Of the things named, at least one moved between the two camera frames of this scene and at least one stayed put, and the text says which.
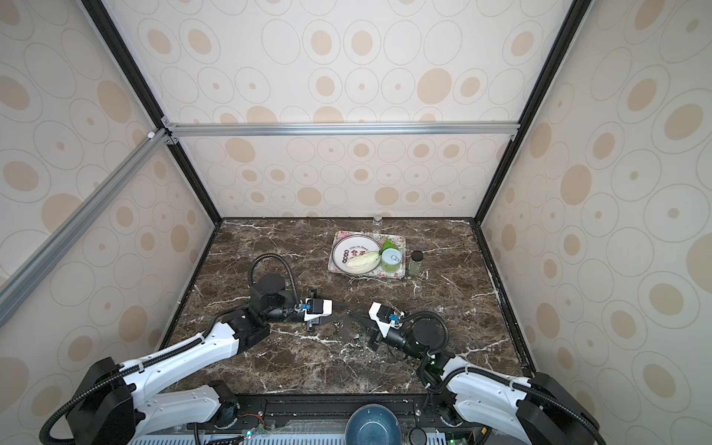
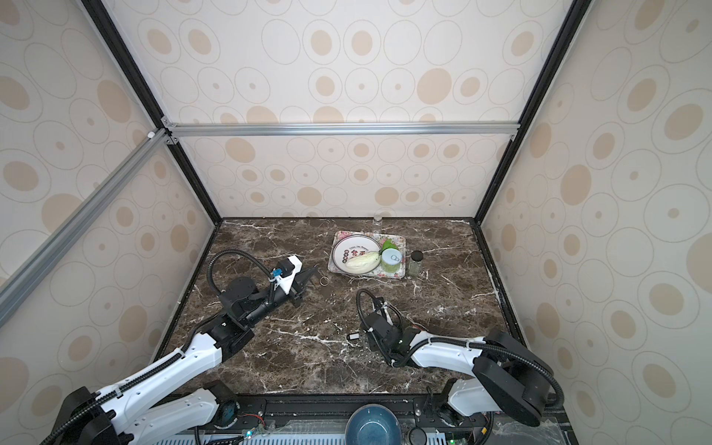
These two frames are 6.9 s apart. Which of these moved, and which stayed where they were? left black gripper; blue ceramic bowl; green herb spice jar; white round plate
Moved: left black gripper
Stayed: green herb spice jar; blue ceramic bowl; white round plate
